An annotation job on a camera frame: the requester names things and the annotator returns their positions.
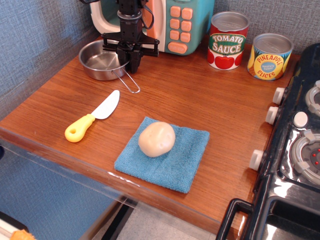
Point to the beige toy potato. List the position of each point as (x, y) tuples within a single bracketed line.
[(157, 139)]

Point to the black toy stove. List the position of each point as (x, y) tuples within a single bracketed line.
[(286, 203)]

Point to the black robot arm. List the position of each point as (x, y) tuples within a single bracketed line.
[(131, 7)]

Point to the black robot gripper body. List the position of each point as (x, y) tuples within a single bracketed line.
[(131, 37)]

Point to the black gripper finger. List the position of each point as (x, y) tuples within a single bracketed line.
[(123, 55), (134, 60)]

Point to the pineapple slices can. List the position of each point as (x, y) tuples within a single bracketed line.
[(269, 56)]

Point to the teal toy microwave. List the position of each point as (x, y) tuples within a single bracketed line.
[(179, 25)]

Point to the blue folded cloth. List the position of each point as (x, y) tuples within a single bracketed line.
[(174, 170)]

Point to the tomato sauce can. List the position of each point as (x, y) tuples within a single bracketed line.
[(227, 38)]

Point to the small steel pot with handle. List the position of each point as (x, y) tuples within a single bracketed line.
[(104, 65)]

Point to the orange fuzzy object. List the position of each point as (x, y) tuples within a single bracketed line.
[(22, 235)]

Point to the toy knife yellow handle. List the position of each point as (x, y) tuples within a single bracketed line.
[(76, 131)]

